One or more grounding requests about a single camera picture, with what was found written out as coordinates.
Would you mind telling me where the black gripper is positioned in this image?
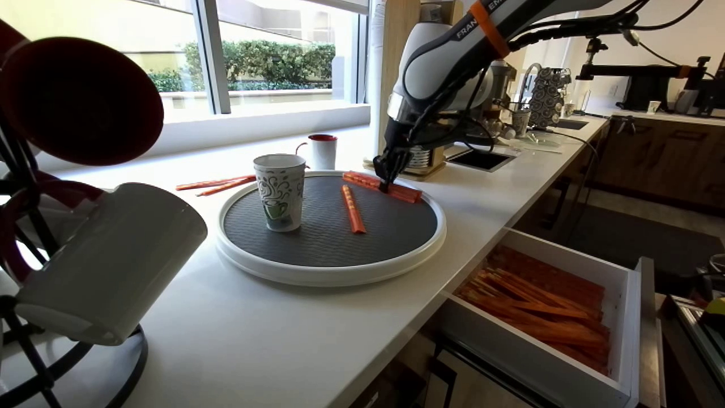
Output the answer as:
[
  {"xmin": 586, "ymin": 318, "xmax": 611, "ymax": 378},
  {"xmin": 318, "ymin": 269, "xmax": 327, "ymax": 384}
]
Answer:
[{"xmin": 374, "ymin": 120, "xmax": 412, "ymax": 191}]

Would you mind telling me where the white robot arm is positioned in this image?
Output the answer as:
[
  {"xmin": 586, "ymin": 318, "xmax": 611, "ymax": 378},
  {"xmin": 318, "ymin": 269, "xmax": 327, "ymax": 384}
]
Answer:
[{"xmin": 374, "ymin": 0, "xmax": 649, "ymax": 191}]

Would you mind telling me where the orange ruler on tray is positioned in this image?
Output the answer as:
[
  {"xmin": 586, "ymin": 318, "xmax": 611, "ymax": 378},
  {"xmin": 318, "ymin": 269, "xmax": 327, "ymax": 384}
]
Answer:
[{"xmin": 341, "ymin": 184, "xmax": 365, "ymax": 236}]

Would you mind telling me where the white mug red inside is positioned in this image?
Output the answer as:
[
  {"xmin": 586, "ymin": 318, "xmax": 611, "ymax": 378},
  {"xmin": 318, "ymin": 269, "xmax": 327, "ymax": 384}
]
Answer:
[{"xmin": 296, "ymin": 133, "xmax": 339, "ymax": 169}]

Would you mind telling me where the orange ruler on counter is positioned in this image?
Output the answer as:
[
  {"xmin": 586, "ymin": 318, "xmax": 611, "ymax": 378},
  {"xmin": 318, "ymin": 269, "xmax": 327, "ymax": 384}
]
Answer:
[{"xmin": 178, "ymin": 176, "xmax": 241, "ymax": 191}]

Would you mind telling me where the white open drawer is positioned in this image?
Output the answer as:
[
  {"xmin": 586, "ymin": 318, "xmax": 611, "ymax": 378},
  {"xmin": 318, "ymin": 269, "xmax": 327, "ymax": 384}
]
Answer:
[{"xmin": 430, "ymin": 228, "xmax": 643, "ymax": 408}]

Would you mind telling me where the white round turntable tray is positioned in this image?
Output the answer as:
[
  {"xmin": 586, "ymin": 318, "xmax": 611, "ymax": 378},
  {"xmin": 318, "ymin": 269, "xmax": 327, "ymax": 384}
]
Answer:
[{"xmin": 217, "ymin": 171, "xmax": 446, "ymax": 288}]

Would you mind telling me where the black counter sink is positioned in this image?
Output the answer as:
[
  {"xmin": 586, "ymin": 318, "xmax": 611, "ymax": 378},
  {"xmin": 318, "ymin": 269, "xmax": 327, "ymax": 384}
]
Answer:
[{"xmin": 454, "ymin": 152, "xmax": 511, "ymax": 171}]

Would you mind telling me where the patterned paper cup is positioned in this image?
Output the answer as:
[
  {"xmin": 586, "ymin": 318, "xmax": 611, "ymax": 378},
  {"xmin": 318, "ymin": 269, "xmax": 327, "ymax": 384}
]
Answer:
[{"xmin": 255, "ymin": 153, "xmax": 307, "ymax": 230}]

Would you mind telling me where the espresso machine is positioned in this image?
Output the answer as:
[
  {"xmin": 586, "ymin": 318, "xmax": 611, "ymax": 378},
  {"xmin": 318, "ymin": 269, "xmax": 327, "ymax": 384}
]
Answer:
[{"xmin": 516, "ymin": 63, "xmax": 572, "ymax": 129}]

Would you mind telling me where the pile of orange rulers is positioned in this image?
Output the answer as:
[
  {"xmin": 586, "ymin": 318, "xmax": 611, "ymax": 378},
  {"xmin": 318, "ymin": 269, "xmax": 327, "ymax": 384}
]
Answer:
[{"xmin": 456, "ymin": 247, "xmax": 611, "ymax": 374}]

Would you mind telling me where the white hanging mug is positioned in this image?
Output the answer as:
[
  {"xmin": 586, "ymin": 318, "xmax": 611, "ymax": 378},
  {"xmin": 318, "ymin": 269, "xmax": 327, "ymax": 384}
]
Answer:
[{"xmin": 16, "ymin": 184, "xmax": 206, "ymax": 345}]

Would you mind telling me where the red hanging mug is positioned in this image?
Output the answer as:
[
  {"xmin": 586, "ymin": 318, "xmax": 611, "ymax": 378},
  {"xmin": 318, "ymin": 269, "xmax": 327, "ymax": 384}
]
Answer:
[{"xmin": 0, "ymin": 21, "xmax": 164, "ymax": 165}]

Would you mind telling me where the black mug tree stand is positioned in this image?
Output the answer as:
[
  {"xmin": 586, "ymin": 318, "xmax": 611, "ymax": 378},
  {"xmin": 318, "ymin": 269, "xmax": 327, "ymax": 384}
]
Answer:
[{"xmin": 3, "ymin": 127, "xmax": 156, "ymax": 406}]

